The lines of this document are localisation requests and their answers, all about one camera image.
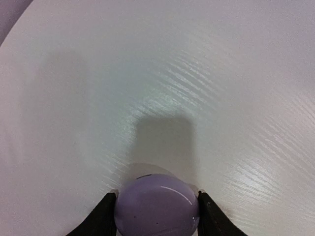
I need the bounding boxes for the purple earbud charging case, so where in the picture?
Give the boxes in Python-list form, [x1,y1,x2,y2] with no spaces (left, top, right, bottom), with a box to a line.
[114,174,199,236]

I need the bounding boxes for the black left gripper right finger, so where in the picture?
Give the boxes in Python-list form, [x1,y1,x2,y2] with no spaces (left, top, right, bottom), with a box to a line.
[197,191,246,236]

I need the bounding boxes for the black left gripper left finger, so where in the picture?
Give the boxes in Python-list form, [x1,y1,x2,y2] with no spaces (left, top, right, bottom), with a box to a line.
[66,193,117,236]

